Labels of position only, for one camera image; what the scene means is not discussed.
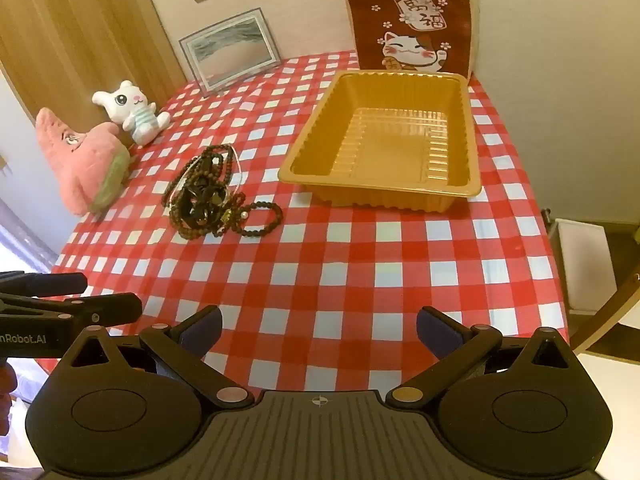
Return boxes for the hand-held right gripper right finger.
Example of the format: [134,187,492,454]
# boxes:
[386,304,576,408]

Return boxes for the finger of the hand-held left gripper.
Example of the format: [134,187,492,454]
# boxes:
[0,270,89,297]
[0,292,144,329]

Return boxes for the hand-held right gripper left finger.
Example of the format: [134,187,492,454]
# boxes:
[61,304,255,409]

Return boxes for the pile of brown beaded bracelets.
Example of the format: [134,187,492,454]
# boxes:
[161,144,285,241]

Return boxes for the yellow plastic tray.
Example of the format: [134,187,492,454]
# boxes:
[277,70,483,211]

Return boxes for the pink plush toy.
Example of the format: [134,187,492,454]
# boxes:
[35,106,132,217]

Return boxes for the red checkered tablecloth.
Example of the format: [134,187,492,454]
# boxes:
[50,50,571,401]

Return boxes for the white box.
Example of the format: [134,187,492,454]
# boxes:
[554,219,619,317]

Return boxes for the wooden and white chair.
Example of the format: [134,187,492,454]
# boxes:
[570,255,640,411]

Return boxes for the white bunny plush toy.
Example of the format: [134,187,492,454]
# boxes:
[91,80,172,148]

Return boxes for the wooden cabinet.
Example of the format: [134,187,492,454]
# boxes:
[0,0,187,126]

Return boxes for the red lucky cat cushion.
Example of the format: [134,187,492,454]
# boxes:
[345,0,483,78]

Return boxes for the glass picture frame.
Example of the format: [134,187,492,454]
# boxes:
[178,7,279,93]

